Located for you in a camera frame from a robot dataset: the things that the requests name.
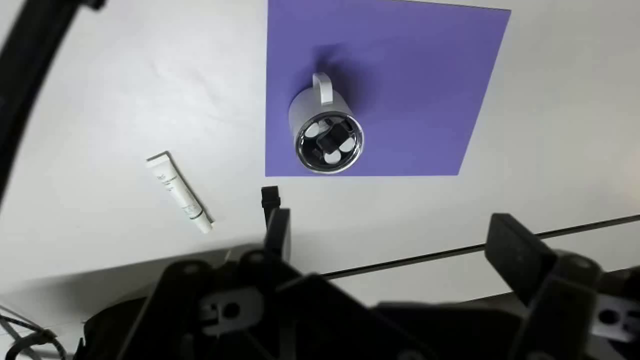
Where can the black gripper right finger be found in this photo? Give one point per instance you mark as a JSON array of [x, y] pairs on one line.
[[518, 250]]

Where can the purple square mat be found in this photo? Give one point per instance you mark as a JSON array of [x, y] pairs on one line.
[[413, 80]]

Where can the white cup with lid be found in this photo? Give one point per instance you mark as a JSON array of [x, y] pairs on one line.
[[319, 126]]

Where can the small white tube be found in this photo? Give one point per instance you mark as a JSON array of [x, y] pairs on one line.
[[178, 191]]

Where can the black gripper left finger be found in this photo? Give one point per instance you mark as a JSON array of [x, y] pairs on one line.
[[276, 222]]

